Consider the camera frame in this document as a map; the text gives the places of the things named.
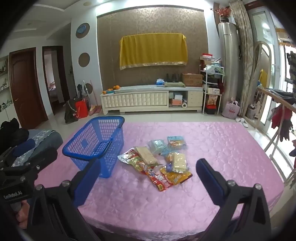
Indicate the pink quilted mattress cover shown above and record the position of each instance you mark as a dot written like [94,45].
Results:
[161,208]

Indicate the white metal rack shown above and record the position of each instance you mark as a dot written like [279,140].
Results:
[204,76]

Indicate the beige cracker packet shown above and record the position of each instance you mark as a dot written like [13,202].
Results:
[148,156]

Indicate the blue orange snack packet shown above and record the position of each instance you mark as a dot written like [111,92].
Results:
[177,141]

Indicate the pink broom and dustpan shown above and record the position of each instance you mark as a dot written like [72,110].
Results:
[95,108]

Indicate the blue tissue box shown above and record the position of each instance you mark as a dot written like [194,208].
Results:
[160,82]

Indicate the round wall disc blue plate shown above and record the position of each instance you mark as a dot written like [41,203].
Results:
[82,30]

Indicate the light blue snack packet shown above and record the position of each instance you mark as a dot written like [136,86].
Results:
[158,147]

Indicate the clear yellow biscuit packet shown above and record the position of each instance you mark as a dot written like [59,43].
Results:
[180,162]

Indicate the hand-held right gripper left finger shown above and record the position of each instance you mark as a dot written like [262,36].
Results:
[89,183]

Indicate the orange printed box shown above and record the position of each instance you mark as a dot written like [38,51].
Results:
[212,100]

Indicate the red silver snack packet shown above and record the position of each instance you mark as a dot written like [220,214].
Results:
[129,158]

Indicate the white slipper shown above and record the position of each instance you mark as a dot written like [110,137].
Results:
[245,124]
[239,120]

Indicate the yellow cloth cover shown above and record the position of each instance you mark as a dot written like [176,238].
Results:
[152,51]

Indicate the white mop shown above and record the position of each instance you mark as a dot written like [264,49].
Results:
[86,89]

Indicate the wooden drying rack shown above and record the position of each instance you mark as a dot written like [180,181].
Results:
[275,139]

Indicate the brown cardboard box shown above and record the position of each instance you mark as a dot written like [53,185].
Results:
[192,80]

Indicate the arched cream frame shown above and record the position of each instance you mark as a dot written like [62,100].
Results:
[269,55]

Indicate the black router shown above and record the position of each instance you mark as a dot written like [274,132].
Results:
[172,78]

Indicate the small blue box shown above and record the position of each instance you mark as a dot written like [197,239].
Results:
[178,96]

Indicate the black cloth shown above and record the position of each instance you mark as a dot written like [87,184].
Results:
[12,133]

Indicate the grey printed cushion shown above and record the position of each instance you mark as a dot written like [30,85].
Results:
[44,141]

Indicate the red flower vase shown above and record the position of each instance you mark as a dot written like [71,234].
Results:
[223,12]

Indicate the red white box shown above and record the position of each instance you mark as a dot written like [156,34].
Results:
[207,57]

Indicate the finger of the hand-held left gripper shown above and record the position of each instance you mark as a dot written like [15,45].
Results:
[24,147]
[39,161]

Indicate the pink bag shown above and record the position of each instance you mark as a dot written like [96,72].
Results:
[230,110]

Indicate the orange flat box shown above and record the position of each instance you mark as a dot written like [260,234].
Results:
[176,102]

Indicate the brown doorway frame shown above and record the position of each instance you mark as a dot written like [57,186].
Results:
[62,74]

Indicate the green folded cloth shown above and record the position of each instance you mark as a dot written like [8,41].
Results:
[175,84]

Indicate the black garment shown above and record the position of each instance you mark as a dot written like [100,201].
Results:
[284,132]

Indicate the red cartoon snack packet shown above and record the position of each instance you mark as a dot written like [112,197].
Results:
[159,182]

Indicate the cream cabinet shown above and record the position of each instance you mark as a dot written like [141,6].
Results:
[136,99]

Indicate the brown wooden door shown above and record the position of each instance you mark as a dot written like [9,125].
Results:
[25,88]

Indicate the red bag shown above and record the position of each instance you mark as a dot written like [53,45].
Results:
[81,109]

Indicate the person's left hand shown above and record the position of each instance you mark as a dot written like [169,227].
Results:
[22,209]

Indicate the blue plastic basket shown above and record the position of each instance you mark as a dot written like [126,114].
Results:
[97,141]

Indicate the white wall shelf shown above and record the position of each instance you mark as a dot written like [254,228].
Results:
[4,85]

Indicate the red garment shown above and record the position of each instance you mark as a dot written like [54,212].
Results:
[278,117]

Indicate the plain round wall disc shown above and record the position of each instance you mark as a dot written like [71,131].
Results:
[83,59]

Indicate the black umbrella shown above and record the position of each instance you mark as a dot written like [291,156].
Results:
[79,90]

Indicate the pile of clothes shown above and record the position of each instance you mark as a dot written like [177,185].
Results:
[216,70]

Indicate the grey bin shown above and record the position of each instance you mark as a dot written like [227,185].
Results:
[251,112]

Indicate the silver standing air conditioner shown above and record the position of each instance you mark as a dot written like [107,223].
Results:
[229,69]

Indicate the white paper roll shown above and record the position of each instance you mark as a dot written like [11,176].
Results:
[184,105]

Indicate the black bag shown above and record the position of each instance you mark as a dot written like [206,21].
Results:
[70,111]

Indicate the black red box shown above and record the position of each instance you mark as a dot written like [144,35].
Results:
[210,109]

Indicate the small orange snack packet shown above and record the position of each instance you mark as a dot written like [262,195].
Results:
[168,158]

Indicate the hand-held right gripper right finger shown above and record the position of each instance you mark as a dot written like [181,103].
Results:
[210,183]

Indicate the yellow garment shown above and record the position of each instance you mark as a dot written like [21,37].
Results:
[263,77]

